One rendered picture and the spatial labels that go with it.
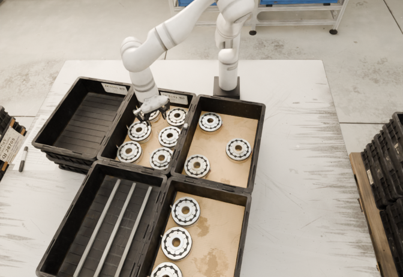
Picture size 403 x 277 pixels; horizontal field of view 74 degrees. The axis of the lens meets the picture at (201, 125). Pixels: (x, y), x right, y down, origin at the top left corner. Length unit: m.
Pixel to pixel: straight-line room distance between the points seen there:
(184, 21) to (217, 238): 0.70
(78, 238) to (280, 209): 0.78
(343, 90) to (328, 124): 1.23
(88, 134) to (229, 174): 0.66
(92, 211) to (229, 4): 0.86
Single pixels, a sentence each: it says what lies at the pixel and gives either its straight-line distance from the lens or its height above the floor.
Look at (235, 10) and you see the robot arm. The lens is 0.74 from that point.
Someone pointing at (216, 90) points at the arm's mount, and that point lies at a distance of 1.36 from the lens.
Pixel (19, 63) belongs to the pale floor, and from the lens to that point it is 3.49.
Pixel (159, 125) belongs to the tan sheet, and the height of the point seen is 0.83.
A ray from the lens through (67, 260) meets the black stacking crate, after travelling 1.12.
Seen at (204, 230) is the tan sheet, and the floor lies 0.83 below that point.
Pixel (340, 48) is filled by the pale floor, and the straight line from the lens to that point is 3.06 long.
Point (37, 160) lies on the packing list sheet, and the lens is 1.53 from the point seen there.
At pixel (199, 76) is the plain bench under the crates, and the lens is 1.58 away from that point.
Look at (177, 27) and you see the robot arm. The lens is 0.75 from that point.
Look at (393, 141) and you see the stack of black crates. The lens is 1.80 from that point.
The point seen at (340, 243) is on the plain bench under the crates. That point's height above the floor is 0.70.
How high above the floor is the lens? 1.80
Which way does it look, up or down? 55 degrees down
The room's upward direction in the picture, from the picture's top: 7 degrees counter-clockwise
